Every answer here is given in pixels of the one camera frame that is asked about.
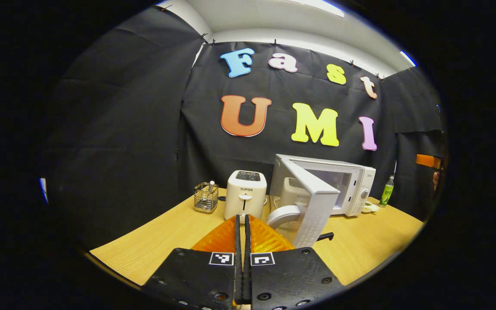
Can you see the green drink bottle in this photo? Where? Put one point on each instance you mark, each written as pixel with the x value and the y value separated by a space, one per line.
pixel 387 193

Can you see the white utensil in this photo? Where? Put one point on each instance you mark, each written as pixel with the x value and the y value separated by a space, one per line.
pixel 210 187

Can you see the large ceiling light panel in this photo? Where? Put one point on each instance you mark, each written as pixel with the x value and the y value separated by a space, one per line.
pixel 317 6

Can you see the black backdrop cloth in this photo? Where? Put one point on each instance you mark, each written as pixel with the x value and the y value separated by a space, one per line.
pixel 123 129

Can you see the small ceiling light panel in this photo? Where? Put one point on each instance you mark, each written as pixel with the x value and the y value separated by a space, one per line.
pixel 408 59

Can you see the white toaster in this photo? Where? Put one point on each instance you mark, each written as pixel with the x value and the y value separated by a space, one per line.
pixel 246 202

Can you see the white microwave oven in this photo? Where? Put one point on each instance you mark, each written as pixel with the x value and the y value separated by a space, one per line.
pixel 355 172

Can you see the white divided dish of beans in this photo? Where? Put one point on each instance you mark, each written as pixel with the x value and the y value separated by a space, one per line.
pixel 369 208

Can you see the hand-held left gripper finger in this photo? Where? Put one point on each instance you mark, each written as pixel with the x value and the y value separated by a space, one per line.
pixel 247 258
pixel 238 258

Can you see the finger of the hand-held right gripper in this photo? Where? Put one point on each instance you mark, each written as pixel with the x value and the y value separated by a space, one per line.
pixel 426 160

